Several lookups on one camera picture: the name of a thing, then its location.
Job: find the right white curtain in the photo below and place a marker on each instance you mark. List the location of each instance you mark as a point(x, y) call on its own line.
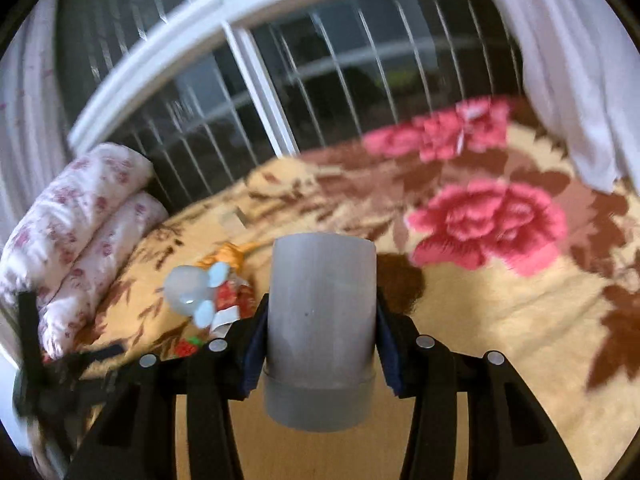
point(581, 75)

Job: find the left pink floral curtain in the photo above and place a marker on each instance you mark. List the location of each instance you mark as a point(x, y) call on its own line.
point(33, 123)

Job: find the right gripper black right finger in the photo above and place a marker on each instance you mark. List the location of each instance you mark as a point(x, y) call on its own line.
point(510, 434)

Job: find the white window frame with bars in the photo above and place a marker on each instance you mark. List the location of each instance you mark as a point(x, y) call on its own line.
point(208, 90)

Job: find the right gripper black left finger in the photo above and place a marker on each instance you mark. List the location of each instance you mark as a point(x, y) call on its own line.
point(134, 436)

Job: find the yellow floral fleece blanket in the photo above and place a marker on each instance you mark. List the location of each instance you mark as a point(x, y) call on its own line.
point(485, 237)

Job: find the clear crumpled plastic bag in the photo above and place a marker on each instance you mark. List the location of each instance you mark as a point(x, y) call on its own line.
point(190, 291)

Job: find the red green toy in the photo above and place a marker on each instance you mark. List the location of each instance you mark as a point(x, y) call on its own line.
point(187, 347)

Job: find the folded pink floral quilt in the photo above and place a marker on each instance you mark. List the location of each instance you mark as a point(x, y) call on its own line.
point(71, 244)

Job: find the grey paper cup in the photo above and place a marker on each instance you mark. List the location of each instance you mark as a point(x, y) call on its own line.
point(321, 320)

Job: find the red white snack wrapper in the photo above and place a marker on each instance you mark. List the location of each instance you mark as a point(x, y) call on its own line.
point(233, 301)

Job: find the orange snack wrapper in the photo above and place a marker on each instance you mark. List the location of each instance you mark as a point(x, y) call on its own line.
point(228, 253)

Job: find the small beige cardboard piece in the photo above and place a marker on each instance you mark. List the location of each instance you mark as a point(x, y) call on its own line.
point(233, 220)

